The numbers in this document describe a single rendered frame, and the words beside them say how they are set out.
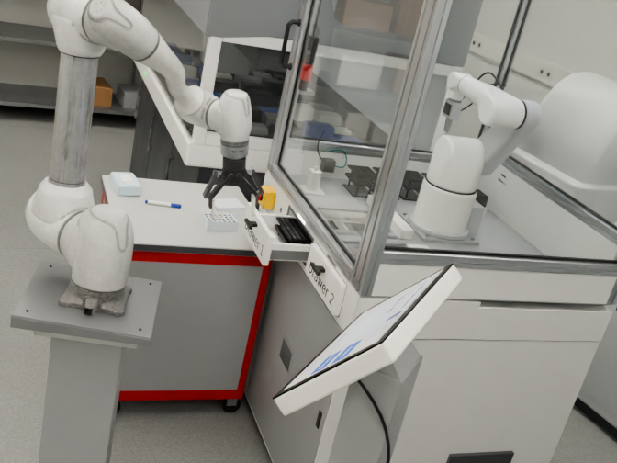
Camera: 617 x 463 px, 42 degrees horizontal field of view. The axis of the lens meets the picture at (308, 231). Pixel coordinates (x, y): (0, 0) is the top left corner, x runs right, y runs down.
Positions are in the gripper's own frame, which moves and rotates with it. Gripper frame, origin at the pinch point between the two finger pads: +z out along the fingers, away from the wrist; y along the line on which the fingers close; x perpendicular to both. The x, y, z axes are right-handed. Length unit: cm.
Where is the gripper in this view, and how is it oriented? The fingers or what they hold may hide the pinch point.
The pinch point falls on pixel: (232, 212)
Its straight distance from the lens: 266.5
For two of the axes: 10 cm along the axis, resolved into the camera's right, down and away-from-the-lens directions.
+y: 9.5, -0.8, 3.0
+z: -0.6, 9.0, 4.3
